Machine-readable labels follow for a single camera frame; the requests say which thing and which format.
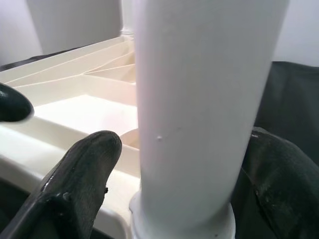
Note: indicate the white plastic table top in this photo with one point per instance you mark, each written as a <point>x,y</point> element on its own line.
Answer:
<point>74,112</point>

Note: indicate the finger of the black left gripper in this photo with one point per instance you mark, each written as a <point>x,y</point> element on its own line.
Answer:
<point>13,107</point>

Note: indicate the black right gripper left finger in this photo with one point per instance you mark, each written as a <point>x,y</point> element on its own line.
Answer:
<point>72,189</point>

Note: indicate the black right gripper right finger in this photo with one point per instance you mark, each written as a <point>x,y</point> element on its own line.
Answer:
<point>281,194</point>

